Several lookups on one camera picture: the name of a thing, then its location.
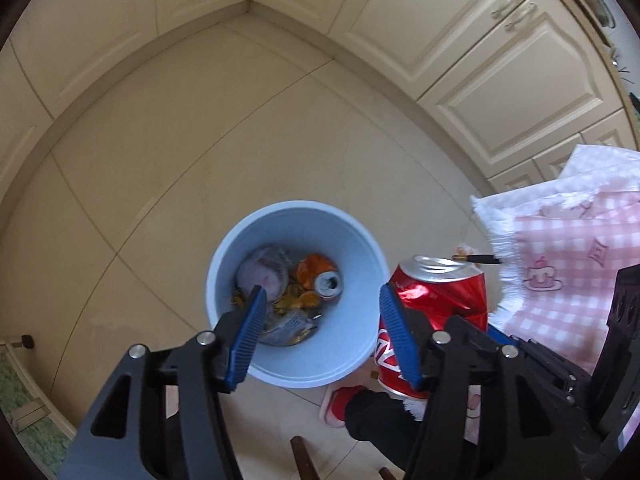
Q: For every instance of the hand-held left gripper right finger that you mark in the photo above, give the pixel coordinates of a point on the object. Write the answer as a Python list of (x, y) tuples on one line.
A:
[(400, 340)]

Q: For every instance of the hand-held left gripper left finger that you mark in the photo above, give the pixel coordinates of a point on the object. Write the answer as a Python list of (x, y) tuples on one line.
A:
[(247, 340)]

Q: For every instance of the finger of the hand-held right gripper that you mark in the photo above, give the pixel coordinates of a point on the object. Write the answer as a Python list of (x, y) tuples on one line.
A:
[(500, 336), (467, 327)]

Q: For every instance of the red soda can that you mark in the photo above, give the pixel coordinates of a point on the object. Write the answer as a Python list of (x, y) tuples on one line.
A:
[(440, 300)]

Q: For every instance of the blue plastic bin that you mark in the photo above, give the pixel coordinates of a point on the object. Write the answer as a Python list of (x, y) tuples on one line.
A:
[(300, 230)]

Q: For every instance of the silver snack wrapper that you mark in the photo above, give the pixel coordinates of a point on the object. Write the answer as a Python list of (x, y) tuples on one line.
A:
[(287, 329)]

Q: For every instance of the orange peel pieces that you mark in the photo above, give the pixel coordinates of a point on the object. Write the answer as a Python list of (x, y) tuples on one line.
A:
[(295, 299)]

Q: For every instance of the black gold pen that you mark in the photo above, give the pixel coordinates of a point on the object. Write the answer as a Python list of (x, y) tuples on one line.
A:
[(477, 259)]

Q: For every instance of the crumpled pale plastic bag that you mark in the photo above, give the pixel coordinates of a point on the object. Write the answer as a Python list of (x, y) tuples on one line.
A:
[(262, 270)]

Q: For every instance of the red pink slipper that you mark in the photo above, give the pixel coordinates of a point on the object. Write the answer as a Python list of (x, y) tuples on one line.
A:
[(340, 402)]

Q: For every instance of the person's leg in black trousers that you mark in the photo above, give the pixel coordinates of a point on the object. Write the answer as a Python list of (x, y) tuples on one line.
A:
[(380, 425)]

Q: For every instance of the orange soda can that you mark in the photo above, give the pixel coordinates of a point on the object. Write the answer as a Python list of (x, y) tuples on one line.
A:
[(312, 266)]

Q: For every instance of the pink checked tablecloth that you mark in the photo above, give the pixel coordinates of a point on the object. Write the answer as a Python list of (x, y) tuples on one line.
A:
[(575, 240)]

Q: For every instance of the brown wooden chair leg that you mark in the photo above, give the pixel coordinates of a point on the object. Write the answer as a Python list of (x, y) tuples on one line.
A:
[(302, 455), (387, 474)]

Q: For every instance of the black door stopper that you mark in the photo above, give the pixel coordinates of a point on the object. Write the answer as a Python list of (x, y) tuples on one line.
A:
[(27, 342)]

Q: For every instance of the cream kitchen cabinets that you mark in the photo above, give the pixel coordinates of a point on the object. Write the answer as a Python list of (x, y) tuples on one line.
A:
[(475, 20)]

